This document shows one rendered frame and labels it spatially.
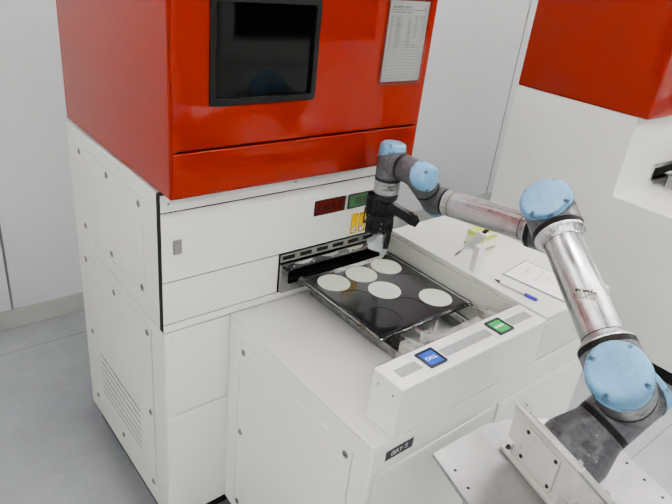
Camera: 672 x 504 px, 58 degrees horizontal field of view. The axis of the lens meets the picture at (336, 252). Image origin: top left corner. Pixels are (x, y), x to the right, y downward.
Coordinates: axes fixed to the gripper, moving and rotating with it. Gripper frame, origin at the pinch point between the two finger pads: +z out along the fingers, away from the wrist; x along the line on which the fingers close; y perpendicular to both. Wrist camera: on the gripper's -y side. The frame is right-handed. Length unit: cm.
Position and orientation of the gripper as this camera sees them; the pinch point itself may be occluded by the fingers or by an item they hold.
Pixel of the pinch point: (383, 254)
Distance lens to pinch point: 185.3
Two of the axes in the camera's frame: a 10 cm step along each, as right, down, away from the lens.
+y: -9.9, -0.7, -0.9
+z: -1.0, 8.9, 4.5
